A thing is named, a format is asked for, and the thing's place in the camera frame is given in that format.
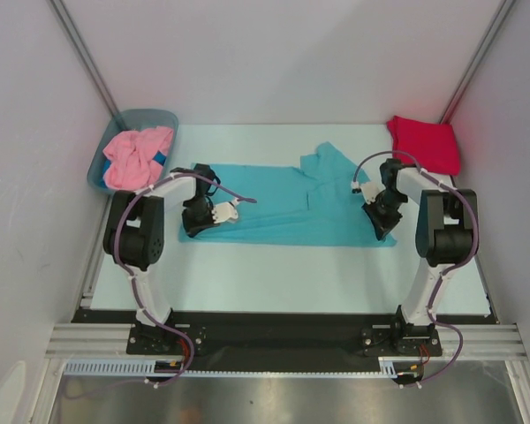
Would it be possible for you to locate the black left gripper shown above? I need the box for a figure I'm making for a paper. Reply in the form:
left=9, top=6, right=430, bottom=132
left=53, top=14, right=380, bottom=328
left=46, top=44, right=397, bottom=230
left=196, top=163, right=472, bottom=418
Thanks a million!
left=180, top=198, right=218, bottom=240

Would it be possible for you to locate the teal t-shirt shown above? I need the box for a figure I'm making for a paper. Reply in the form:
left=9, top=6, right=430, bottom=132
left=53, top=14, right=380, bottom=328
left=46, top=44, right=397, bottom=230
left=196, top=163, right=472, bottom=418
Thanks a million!
left=194, top=142, right=397, bottom=248

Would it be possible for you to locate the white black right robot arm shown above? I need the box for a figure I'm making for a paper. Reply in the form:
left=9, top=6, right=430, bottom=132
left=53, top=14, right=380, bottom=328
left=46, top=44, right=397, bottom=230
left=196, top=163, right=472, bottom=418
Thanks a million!
left=352, top=158, right=479, bottom=357

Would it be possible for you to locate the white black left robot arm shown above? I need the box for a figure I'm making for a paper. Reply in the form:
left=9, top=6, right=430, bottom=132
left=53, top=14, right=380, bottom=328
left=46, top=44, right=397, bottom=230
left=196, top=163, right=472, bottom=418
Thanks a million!
left=102, top=163, right=221, bottom=355

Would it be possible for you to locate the blue t-shirt in basket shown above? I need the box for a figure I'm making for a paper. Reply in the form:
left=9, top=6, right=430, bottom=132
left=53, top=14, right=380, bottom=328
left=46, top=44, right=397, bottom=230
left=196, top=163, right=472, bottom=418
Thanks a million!
left=99, top=151, right=167, bottom=188

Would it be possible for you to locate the folded red t-shirt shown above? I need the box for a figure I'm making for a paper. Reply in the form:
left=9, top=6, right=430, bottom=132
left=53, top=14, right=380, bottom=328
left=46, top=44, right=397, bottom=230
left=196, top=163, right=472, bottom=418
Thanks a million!
left=386, top=116, right=461, bottom=176

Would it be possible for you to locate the pink t-shirt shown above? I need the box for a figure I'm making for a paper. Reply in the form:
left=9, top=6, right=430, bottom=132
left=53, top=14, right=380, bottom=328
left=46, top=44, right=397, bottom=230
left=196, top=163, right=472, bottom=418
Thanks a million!
left=102, top=126, right=175, bottom=191

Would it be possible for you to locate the grey-blue plastic basket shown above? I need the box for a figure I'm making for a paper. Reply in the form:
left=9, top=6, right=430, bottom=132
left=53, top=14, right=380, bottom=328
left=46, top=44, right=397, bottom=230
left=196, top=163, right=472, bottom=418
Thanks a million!
left=87, top=109, right=178, bottom=195

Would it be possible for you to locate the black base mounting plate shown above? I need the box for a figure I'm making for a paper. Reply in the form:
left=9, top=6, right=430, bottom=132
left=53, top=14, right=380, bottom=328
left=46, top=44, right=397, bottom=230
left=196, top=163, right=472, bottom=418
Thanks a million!
left=70, top=308, right=499, bottom=358

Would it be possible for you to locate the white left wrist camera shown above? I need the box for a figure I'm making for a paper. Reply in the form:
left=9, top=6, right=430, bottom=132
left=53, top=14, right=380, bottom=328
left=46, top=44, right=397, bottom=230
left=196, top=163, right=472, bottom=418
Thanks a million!
left=211, top=200, right=239, bottom=225

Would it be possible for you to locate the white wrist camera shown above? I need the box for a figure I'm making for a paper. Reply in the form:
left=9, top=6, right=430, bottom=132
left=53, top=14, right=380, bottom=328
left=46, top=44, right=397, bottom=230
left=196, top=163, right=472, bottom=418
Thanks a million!
left=211, top=200, right=239, bottom=225
left=351, top=181, right=382, bottom=204

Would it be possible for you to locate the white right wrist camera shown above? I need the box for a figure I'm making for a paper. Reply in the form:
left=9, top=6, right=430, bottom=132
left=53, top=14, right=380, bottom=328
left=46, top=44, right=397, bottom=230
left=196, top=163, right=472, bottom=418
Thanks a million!
left=351, top=181, right=382, bottom=204

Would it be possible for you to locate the white slotted cable duct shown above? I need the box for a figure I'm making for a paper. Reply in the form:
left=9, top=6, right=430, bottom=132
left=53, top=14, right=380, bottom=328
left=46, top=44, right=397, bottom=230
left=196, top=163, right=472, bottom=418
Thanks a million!
left=64, top=359, right=398, bottom=379

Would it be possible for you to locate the aluminium front rail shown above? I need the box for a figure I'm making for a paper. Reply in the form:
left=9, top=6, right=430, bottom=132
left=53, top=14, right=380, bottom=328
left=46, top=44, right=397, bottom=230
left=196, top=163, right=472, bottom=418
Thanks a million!
left=45, top=323, right=527, bottom=361

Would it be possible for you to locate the right aluminium corner post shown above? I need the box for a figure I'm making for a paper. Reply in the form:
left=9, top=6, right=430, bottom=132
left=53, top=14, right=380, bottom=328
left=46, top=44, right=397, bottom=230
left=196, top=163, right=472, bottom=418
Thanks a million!
left=438, top=0, right=519, bottom=124

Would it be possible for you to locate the aluminium corner post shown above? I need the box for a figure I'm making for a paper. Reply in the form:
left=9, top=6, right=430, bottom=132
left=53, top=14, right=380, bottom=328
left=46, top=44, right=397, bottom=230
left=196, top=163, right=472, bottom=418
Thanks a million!
left=47, top=0, right=119, bottom=117
left=438, top=0, right=519, bottom=124

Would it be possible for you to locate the left aluminium corner post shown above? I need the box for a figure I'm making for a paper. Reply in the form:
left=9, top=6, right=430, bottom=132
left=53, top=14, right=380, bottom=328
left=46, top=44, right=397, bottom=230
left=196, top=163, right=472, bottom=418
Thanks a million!
left=47, top=0, right=119, bottom=117

